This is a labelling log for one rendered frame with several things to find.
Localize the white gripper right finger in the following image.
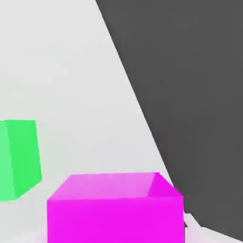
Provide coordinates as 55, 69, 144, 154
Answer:
183, 213, 243, 243

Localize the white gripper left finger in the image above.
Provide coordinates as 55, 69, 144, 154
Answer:
22, 224, 48, 243

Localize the small magenta cube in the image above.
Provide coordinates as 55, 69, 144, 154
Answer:
47, 171, 185, 243

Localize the small green cube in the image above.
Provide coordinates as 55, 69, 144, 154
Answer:
0, 119, 43, 202

